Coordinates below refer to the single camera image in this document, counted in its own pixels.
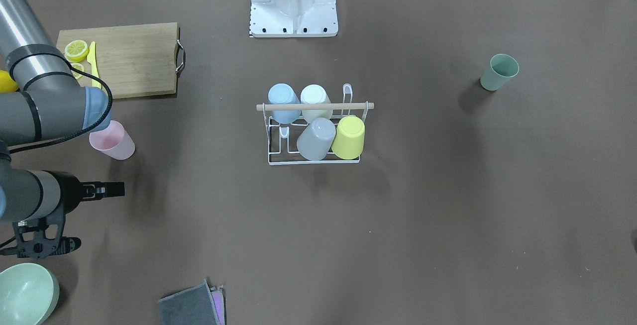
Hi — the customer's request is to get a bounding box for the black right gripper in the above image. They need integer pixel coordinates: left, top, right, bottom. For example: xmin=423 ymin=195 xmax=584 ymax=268
xmin=47 ymin=171 xmax=125 ymax=215

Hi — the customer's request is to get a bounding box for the blue plastic cup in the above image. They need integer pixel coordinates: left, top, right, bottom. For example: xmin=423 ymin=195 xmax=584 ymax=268
xmin=268 ymin=83 xmax=301 ymax=124

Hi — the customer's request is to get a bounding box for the yellow plastic cup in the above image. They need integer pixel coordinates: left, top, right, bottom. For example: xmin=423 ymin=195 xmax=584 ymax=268
xmin=331 ymin=115 xmax=365 ymax=160

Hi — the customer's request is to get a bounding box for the yellow plastic knife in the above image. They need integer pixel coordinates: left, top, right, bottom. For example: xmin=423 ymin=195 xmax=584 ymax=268
xmin=87 ymin=41 xmax=103 ymax=89

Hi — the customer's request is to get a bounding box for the white wire cup rack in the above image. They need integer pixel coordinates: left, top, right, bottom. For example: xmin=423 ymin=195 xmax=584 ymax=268
xmin=256 ymin=83 xmax=375 ymax=166

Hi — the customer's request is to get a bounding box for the grey plastic cup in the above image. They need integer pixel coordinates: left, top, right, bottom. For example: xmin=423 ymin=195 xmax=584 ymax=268
xmin=297 ymin=118 xmax=336 ymax=160

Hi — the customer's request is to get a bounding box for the wooden cutting board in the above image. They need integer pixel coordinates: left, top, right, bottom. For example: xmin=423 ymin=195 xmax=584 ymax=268
xmin=56 ymin=22 xmax=185 ymax=99

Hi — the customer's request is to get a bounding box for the pink plastic cup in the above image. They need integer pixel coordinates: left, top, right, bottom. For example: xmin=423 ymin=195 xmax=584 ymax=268
xmin=89 ymin=119 xmax=136 ymax=160

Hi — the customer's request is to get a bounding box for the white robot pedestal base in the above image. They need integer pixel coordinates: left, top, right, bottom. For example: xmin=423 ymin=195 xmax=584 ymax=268
xmin=249 ymin=0 xmax=339 ymax=38

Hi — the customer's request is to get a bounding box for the lemon half slice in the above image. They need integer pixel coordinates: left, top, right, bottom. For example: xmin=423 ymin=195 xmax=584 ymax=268
xmin=64 ymin=40 xmax=90 ymax=63

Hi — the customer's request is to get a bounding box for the green plastic cup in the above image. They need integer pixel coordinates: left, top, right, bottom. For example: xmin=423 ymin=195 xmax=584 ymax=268
xmin=480 ymin=53 xmax=520 ymax=92

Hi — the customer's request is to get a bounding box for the yellow lemon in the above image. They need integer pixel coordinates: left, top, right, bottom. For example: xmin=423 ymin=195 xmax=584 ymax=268
xmin=0 ymin=70 xmax=19 ymax=94

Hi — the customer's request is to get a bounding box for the mint green bowl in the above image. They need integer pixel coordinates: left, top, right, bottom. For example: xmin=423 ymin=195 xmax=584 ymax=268
xmin=0 ymin=262 xmax=60 ymax=325

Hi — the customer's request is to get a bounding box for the grey folded cloth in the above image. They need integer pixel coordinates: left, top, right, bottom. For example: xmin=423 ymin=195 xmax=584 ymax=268
xmin=158 ymin=281 xmax=216 ymax=325

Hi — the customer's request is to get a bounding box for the pink folded cloth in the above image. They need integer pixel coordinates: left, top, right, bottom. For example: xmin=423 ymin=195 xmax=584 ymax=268
xmin=210 ymin=286 xmax=226 ymax=325

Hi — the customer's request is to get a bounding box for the white plastic cup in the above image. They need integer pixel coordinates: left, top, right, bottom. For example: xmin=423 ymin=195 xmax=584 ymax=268
xmin=300 ymin=84 xmax=333 ymax=124

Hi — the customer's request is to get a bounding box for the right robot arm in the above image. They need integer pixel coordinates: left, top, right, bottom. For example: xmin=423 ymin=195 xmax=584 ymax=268
xmin=0 ymin=0 xmax=113 ymax=223

